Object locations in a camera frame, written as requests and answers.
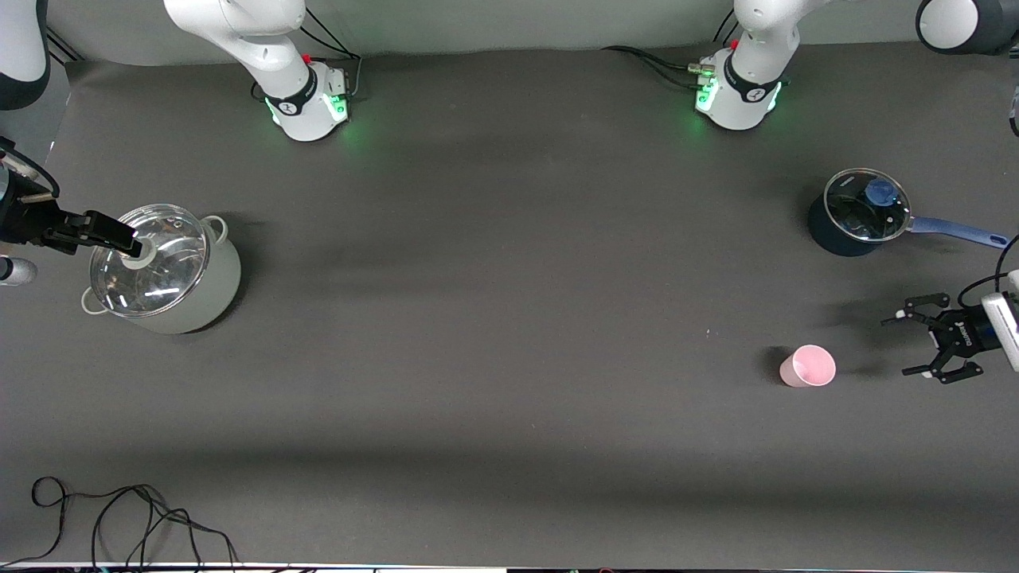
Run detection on pink cup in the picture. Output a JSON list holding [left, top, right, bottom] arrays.
[[779, 345, 837, 388]]

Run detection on glass pot lid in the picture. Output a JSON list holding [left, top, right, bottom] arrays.
[[89, 204, 209, 318]]

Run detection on glass lid with blue knob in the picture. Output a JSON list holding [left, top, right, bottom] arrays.
[[824, 168, 911, 242]]

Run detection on dark blue saucepan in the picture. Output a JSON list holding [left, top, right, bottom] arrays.
[[808, 169, 1010, 257]]

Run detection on grey pot with handles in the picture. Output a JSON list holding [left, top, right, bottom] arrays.
[[80, 204, 242, 335]]

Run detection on thin black tangled cable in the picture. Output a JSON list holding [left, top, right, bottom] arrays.
[[0, 476, 240, 573]]

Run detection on black left arm base cables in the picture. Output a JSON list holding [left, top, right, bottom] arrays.
[[601, 8, 745, 88]]

